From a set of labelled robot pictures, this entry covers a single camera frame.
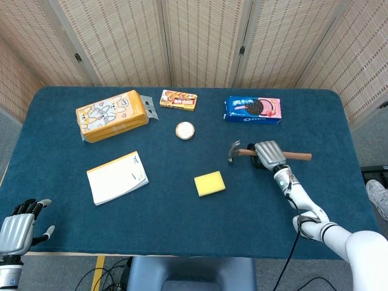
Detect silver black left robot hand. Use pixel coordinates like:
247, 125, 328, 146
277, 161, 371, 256
0, 198, 56, 257

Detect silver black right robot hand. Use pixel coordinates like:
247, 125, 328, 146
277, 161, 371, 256
247, 140, 287, 170

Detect wooden handle claw hammer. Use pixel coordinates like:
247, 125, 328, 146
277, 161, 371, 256
227, 139, 313, 164

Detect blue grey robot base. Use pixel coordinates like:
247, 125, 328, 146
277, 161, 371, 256
126, 256, 257, 291

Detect yellow sponge block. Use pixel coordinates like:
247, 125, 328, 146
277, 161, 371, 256
193, 170, 227, 198

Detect blue Oreo cookie box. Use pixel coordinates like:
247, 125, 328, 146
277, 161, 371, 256
223, 96, 282, 125

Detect yellow snack box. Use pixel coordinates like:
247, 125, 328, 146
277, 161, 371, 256
159, 89, 198, 112

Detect black equipment base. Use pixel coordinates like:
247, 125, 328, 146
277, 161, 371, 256
360, 165, 388, 182

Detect white notepad yellow binding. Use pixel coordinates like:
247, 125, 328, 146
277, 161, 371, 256
86, 150, 150, 206

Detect white sneaker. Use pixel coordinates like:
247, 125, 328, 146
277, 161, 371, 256
366, 179, 388, 221

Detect teal tablecloth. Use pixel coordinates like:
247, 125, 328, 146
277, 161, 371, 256
0, 86, 383, 261

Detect woven folding screen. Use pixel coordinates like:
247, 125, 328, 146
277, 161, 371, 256
0, 0, 388, 124

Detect yellow cartoon tissue pack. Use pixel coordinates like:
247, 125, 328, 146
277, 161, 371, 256
75, 89, 159, 144

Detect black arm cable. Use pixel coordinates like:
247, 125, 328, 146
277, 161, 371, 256
272, 166, 304, 291

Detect black floor cables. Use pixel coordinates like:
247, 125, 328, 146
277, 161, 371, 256
75, 257, 133, 291

